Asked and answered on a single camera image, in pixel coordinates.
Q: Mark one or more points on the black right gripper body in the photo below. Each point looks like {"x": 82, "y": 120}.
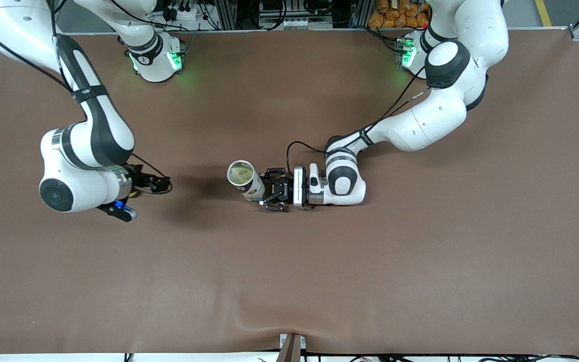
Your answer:
{"x": 139, "y": 180}

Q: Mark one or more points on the yellow tennis ball Wilson print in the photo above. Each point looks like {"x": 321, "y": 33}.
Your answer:
{"x": 138, "y": 190}

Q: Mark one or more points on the clear Wilson tennis ball can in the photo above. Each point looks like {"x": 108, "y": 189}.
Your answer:
{"x": 247, "y": 182}

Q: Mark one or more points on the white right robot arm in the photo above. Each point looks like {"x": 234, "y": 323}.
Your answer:
{"x": 88, "y": 136}

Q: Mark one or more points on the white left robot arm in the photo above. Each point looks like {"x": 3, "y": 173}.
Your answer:
{"x": 420, "y": 120}

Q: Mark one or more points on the grey table edge clamp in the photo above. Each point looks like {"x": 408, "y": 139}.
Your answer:
{"x": 292, "y": 348}

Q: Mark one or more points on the white terminal block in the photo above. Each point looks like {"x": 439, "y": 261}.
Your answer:
{"x": 295, "y": 23}

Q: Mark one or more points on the orange snack bag pile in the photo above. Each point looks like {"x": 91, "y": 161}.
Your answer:
{"x": 395, "y": 15}

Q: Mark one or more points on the aluminium table corner bracket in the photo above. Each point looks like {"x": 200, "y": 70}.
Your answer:
{"x": 578, "y": 33}

